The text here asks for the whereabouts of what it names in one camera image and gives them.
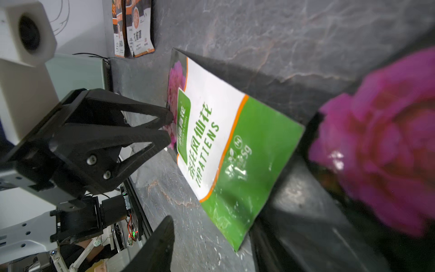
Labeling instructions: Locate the impatiens seed packet green white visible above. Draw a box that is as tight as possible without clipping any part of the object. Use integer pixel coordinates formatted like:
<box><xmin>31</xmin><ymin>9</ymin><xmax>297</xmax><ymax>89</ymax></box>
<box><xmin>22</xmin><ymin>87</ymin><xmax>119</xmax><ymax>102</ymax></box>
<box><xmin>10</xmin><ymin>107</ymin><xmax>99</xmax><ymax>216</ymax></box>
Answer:
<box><xmin>168</xmin><ymin>49</ymin><xmax>305</xmax><ymax>250</ymax></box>

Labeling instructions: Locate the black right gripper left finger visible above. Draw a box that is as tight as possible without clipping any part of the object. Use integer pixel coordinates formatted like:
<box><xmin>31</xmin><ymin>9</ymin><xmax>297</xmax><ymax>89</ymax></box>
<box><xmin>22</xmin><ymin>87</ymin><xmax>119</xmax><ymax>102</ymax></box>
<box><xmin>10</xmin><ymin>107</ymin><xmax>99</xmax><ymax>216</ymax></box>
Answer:
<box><xmin>123</xmin><ymin>215</ymin><xmax>175</xmax><ymax>272</ymax></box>

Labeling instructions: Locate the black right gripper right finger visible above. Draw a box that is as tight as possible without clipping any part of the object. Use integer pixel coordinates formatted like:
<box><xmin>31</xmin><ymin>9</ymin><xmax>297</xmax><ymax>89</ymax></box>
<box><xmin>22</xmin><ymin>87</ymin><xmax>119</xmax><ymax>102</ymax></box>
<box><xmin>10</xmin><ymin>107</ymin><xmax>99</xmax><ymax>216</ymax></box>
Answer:
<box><xmin>249</xmin><ymin>153</ymin><xmax>390</xmax><ymax>272</ymax></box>

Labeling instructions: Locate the mint green toaster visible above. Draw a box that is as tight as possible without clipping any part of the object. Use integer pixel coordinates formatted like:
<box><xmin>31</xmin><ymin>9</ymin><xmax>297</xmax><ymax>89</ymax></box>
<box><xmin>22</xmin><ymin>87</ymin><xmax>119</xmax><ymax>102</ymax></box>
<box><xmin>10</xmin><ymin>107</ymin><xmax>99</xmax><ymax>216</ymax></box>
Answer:
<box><xmin>45</xmin><ymin>53</ymin><xmax>110</xmax><ymax>100</ymax></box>

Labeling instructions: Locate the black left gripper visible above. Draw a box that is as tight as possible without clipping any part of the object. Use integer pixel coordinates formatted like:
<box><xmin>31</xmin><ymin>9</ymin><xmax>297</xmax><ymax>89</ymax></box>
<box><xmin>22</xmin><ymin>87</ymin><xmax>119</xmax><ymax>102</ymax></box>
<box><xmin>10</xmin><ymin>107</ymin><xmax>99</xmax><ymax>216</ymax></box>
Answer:
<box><xmin>1</xmin><ymin>98</ymin><xmax>88</xmax><ymax>206</ymax></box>

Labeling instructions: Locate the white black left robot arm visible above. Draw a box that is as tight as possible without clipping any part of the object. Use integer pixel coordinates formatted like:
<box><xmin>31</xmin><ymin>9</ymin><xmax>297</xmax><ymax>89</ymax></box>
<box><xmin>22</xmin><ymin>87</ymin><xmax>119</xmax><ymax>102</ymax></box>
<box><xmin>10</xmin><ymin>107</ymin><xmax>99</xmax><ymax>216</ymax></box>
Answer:
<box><xmin>1</xmin><ymin>89</ymin><xmax>173</xmax><ymax>271</ymax></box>

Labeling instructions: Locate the marigold seed packet orange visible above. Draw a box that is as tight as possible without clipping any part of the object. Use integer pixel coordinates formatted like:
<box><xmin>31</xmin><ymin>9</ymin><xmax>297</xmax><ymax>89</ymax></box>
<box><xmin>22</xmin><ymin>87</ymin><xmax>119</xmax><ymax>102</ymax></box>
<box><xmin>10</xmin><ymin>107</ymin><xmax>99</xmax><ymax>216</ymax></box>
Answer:
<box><xmin>125</xmin><ymin>0</ymin><xmax>155</xmax><ymax>58</ymax></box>

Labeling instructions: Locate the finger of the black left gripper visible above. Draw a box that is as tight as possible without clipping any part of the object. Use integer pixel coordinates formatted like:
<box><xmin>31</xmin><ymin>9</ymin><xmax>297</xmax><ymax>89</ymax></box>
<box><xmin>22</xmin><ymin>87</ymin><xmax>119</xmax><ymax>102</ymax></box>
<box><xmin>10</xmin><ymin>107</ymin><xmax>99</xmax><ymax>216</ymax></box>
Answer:
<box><xmin>76</xmin><ymin>89</ymin><xmax>173</xmax><ymax>129</ymax></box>
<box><xmin>49</xmin><ymin>124</ymin><xmax>171</xmax><ymax>194</ymax></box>

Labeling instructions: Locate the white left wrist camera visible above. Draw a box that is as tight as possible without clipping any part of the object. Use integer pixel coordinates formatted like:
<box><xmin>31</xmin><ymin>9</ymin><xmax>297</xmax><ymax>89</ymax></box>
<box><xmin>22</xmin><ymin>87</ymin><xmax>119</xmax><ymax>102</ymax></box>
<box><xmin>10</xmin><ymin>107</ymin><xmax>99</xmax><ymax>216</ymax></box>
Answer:
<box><xmin>1</xmin><ymin>1</ymin><xmax>59</xmax><ymax>145</ymax></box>

